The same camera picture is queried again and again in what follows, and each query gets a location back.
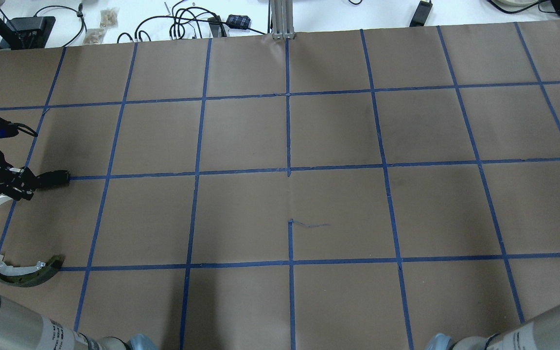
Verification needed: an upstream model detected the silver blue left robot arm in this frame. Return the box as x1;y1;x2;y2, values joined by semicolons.
0;119;157;350

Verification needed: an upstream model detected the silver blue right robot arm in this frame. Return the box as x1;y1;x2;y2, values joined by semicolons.
406;92;560;350

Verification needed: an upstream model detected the black rectangular plastic part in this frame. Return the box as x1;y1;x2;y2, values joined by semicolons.
37;169;71;189

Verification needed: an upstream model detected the curved brake shoe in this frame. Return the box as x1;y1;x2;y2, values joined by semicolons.
0;255;65;288

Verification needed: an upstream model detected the black power adapter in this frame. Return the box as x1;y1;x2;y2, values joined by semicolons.
409;0;433;27

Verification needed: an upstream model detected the aluminium frame post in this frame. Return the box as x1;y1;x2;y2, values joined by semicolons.
268;0;295;39

